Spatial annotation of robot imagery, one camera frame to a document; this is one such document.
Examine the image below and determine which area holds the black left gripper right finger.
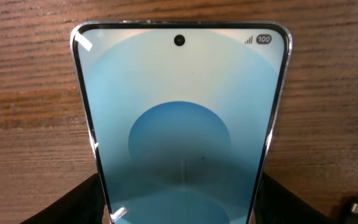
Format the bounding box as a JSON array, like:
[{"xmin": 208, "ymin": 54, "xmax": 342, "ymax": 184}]
[{"xmin": 254, "ymin": 174, "xmax": 334, "ymax": 224}]

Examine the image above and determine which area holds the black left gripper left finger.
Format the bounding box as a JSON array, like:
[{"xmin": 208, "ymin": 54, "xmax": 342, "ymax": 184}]
[{"xmin": 21, "ymin": 174, "xmax": 105, "ymax": 224}]

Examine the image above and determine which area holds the blue screen Galaxy smartphone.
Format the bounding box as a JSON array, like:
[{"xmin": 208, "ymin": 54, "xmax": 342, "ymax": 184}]
[{"xmin": 70, "ymin": 21, "xmax": 293, "ymax": 224}]

